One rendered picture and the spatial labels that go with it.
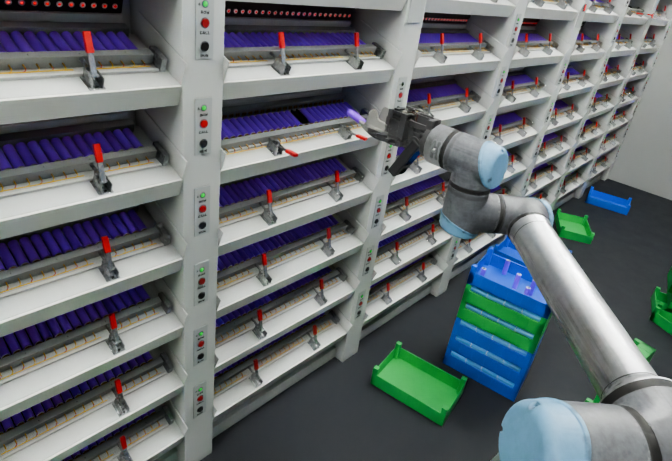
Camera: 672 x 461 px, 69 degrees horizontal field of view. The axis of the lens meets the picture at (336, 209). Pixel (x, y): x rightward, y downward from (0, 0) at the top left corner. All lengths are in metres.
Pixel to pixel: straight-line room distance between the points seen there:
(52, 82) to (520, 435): 0.89
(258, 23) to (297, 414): 1.27
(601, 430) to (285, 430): 1.26
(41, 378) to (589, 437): 1.01
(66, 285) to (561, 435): 0.90
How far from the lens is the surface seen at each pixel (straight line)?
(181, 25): 1.01
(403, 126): 1.15
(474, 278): 1.91
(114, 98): 0.98
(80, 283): 1.13
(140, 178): 1.08
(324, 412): 1.87
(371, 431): 1.85
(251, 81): 1.13
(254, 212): 1.34
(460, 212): 1.10
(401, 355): 2.11
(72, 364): 1.25
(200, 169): 1.11
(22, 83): 0.96
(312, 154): 1.34
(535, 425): 0.70
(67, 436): 1.38
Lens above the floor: 1.40
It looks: 26 degrees down
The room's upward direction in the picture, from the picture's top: 8 degrees clockwise
